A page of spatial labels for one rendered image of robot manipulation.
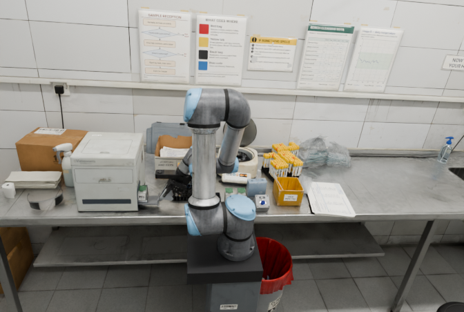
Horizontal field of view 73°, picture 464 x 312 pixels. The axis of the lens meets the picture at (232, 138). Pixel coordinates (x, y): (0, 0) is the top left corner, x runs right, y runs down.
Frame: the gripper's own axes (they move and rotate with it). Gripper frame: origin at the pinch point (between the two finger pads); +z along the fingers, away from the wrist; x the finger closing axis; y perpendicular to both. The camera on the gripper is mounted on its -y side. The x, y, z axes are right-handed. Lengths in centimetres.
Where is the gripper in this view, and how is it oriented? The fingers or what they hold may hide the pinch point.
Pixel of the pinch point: (159, 198)
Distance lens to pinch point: 163.2
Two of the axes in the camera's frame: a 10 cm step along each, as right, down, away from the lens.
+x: -1.1, -4.2, 9.0
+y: 8.2, 4.7, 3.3
